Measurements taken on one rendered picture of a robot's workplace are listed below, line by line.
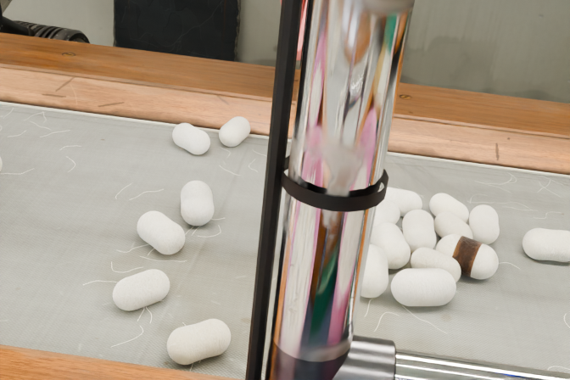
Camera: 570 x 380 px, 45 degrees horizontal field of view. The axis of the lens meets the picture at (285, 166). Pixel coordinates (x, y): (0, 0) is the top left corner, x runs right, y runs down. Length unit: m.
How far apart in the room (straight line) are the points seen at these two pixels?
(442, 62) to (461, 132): 1.99
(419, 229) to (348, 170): 0.28
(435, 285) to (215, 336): 0.13
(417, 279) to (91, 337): 0.17
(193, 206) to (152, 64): 0.25
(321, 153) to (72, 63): 0.51
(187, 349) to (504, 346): 0.17
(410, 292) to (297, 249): 0.22
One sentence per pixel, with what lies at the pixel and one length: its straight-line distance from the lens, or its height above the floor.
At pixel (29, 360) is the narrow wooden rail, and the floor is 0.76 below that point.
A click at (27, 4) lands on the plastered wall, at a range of 2.67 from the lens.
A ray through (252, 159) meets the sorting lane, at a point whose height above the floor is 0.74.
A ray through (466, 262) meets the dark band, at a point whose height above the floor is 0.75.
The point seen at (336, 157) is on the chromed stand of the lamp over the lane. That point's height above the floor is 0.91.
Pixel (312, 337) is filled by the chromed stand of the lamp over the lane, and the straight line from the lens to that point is 0.18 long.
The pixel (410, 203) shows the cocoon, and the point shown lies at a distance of 0.47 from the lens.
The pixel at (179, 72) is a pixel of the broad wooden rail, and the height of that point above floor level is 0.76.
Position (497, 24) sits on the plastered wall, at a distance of 2.58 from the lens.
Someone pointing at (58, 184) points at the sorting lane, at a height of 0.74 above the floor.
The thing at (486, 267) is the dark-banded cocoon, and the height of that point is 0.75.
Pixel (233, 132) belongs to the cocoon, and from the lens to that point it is 0.54.
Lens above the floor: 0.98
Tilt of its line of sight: 27 degrees down
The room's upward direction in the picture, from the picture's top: 6 degrees clockwise
